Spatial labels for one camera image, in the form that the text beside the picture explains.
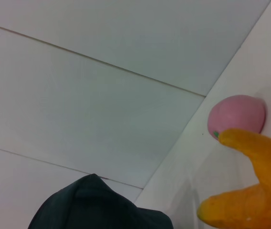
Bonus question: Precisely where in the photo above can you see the dark teal insulated lunch bag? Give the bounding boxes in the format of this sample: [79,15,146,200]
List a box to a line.
[27,173,174,229]

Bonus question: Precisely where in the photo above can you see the pink toy peach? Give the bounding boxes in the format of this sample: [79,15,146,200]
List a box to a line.
[207,94,267,141]

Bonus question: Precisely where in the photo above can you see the yellow toy banana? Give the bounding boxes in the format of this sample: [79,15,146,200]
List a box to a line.
[197,128,271,229]

